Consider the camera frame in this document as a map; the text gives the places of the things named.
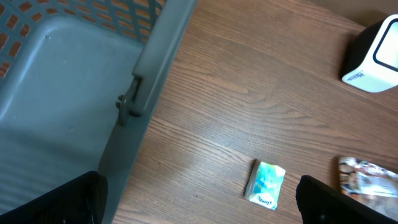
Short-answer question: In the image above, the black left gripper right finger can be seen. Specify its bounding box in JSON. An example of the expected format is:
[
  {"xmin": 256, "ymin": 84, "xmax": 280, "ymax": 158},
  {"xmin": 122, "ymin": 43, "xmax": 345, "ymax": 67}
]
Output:
[{"xmin": 295, "ymin": 175, "xmax": 397, "ymax": 224}]

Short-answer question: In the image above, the white barcode scanner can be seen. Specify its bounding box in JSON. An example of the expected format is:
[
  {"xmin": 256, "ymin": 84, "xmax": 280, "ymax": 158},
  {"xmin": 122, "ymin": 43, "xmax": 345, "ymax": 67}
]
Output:
[{"xmin": 341, "ymin": 14, "xmax": 397, "ymax": 93}]

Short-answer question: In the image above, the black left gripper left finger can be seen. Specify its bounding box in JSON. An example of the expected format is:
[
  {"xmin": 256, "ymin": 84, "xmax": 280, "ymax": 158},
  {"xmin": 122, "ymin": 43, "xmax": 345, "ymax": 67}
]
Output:
[{"xmin": 1, "ymin": 171, "xmax": 108, "ymax": 224}]

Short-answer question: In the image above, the beige brown snack bag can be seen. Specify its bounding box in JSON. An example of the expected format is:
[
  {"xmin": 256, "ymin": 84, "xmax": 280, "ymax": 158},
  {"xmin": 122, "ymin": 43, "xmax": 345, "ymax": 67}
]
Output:
[{"xmin": 338, "ymin": 157, "xmax": 397, "ymax": 221}]

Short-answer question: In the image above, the green tissue pack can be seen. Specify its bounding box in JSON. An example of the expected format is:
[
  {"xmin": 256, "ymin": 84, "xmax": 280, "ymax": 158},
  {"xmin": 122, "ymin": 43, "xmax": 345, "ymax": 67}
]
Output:
[{"xmin": 244, "ymin": 160, "xmax": 286, "ymax": 210}]

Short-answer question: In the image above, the grey plastic mesh basket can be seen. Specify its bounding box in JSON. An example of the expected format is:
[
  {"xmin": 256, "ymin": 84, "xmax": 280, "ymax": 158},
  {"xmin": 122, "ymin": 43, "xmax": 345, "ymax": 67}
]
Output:
[{"xmin": 1, "ymin": 0, "xmax": 196, "ymax": 223}]

